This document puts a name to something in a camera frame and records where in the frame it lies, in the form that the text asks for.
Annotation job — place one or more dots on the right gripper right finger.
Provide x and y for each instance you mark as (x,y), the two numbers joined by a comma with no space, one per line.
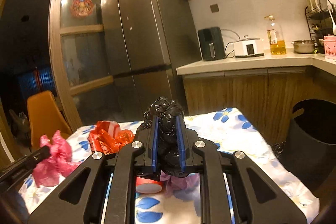
(233,188)

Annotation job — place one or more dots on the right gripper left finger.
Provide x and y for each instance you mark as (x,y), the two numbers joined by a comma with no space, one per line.
(102,188)

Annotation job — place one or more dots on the pink plastic bag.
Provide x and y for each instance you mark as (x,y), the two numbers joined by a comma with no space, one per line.
(47,172)

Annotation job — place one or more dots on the black plastic bag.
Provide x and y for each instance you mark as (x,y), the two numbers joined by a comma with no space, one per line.
(168,158)

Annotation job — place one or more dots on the black trash bin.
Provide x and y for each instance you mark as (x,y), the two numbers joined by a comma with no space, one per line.
(309,149)

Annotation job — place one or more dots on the red paper cup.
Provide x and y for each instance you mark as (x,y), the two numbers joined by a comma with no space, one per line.
(147,186)

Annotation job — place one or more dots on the purple plastic bag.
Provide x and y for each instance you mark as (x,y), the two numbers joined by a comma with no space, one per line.
(173,183)

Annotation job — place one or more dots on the red shiny plastic bag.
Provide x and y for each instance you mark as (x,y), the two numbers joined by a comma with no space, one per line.
(108,138)

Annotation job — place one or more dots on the floral blue white tablecloth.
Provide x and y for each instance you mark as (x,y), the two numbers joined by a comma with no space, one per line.
(180,202)

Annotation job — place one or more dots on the orange chair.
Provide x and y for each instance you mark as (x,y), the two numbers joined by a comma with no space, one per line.
(45,118)

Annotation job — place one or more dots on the wooden lower cabinets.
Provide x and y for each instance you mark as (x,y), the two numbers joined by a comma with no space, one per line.
(265,96)

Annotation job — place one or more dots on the wooden glass sliding door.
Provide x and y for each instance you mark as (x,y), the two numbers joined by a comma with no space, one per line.
(80,64)

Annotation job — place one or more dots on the black air fryer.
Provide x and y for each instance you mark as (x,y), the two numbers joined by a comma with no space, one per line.
(211,43)

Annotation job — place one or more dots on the white rice cooker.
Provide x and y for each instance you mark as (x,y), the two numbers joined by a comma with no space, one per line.
(248,47)

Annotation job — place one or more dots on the cooking oil bottle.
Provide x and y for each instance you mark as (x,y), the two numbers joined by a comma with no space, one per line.
(275,36)

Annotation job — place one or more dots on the dark steel refrigerator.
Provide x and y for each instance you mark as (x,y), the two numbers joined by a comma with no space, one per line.
(146,41)

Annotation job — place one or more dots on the steel bowl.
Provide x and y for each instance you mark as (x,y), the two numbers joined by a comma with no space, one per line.
(303,46)

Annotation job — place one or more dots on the red door decoration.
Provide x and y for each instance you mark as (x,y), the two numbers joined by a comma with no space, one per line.
(82,8)

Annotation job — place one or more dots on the pink utensil holder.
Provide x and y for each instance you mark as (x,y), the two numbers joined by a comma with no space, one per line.
(330,46)

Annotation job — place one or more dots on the black dish rack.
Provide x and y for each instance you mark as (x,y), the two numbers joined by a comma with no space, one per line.
(320,17)

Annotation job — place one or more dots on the wall power outlet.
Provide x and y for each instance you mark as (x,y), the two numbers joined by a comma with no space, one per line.
(214,8)

